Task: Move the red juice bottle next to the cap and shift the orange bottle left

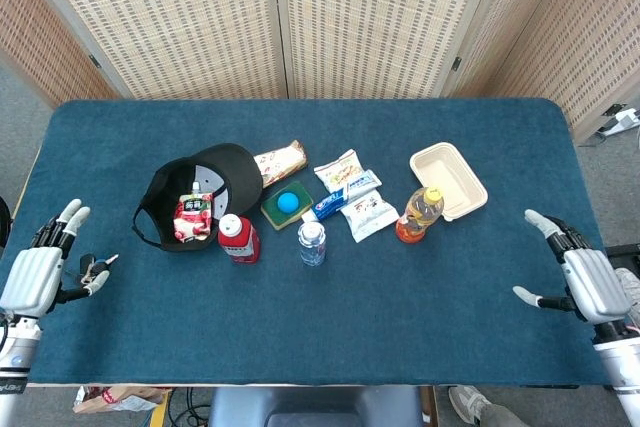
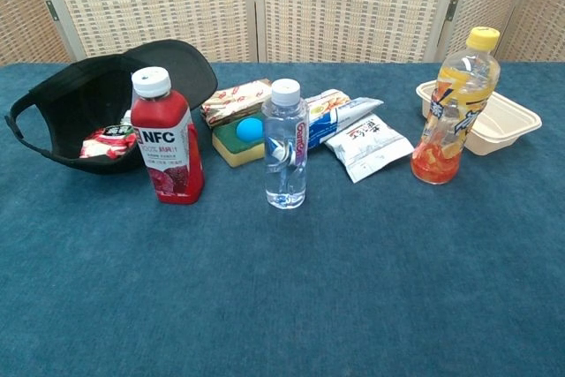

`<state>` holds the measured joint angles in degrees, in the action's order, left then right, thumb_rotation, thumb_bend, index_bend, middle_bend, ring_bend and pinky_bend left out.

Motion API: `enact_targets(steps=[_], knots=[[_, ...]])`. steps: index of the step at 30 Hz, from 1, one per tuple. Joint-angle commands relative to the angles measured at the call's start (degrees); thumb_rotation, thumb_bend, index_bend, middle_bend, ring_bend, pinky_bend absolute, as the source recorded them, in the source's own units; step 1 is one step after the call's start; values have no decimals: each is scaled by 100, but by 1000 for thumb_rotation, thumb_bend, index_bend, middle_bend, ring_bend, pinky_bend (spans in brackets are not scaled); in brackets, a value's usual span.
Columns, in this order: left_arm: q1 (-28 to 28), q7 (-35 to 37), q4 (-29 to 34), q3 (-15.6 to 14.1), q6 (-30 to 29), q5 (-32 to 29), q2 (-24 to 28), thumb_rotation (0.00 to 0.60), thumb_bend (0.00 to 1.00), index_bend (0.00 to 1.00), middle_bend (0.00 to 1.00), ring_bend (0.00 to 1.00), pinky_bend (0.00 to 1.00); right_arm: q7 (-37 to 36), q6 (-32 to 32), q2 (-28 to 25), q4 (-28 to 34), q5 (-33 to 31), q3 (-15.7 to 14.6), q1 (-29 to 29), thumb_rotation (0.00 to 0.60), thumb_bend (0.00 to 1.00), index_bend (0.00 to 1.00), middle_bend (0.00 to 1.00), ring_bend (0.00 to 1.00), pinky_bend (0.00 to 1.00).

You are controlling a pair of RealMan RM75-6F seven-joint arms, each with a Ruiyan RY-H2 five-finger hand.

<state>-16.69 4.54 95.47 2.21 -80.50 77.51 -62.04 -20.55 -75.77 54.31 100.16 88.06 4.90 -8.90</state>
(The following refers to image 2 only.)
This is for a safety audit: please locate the beige food container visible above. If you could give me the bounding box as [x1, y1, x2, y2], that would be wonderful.
[415, 79, 543, 157]

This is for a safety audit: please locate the red NFC juice bottle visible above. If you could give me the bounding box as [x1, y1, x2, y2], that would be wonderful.
[131, 65, 206, 206]

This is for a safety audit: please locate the red jelly drink pouch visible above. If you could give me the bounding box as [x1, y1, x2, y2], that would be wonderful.
[79, 110, 139, 161]

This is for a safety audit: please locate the yellow white snack packet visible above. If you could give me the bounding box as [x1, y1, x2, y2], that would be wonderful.
[305, 88, 353, 129]

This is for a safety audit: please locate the blue white toothpaste tube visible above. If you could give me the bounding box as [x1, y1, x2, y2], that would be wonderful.
[304, 96, 384, 152]

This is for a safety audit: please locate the clear water bottle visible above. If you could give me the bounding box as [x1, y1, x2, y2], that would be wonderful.
[260, 78, 310, 210]

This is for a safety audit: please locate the blue ball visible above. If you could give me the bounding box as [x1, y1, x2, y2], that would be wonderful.
[236, 115, 265, 145]

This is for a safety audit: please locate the blue tablecloth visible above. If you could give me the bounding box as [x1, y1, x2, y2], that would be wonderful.
[0, 61, 565, 377]

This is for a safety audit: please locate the orange tea bottle yellow cap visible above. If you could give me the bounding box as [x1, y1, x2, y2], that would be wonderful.
[411, 26, 501, 185]

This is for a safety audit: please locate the green yellow sponge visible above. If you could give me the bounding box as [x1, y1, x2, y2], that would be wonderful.
[211, 123, 267, 169]

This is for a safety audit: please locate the black baseball cap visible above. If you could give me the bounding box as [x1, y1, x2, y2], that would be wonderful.
[4, 39, 219, 176]

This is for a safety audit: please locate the brown white snack package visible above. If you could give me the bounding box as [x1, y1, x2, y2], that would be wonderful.
[200, 78, 274, 127]

